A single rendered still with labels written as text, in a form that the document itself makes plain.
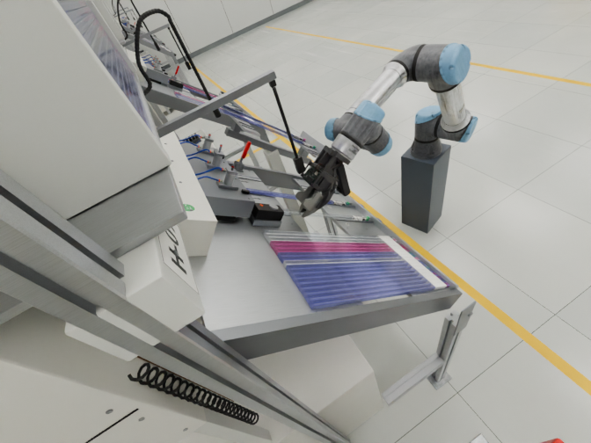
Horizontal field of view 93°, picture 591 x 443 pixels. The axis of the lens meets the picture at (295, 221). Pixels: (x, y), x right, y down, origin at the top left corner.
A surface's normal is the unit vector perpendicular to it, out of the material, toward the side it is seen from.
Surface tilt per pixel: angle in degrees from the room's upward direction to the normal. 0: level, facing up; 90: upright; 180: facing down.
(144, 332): 90
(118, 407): 90
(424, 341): 0
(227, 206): 90
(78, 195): 90
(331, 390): 0
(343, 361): 0
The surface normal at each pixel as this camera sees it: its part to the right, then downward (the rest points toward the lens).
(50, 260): 0.46, 0.55
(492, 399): -0.27, -0.66
